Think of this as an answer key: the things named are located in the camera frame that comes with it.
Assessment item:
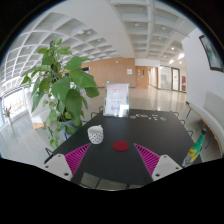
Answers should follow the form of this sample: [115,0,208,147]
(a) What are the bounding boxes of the green plastic water bottle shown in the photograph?
[182,128,207,167]

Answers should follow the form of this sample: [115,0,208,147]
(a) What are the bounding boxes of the grey plant pot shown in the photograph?
[60,120,77,139]

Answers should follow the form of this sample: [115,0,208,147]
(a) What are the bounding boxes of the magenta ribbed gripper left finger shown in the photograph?
[44,143,90,181]

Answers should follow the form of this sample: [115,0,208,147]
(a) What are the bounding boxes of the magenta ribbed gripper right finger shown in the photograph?
[134,144,182,181]

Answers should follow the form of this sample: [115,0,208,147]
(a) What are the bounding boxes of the green leafy potted plant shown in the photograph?
[21,39,99,149]

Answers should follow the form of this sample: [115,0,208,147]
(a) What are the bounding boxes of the small items on table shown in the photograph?
[129,114,166,121]

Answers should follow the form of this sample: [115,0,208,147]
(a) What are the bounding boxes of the acrylic sign stand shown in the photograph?
[103,83,129,117]

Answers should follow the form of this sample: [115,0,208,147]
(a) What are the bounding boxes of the white polka dot cup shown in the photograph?
[87,125,104,144]

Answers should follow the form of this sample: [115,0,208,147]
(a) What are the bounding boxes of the framed wall picture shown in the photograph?
[199,35,224,72]

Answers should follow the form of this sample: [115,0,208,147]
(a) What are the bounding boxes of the red round coaster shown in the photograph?
[113,140,128,152]

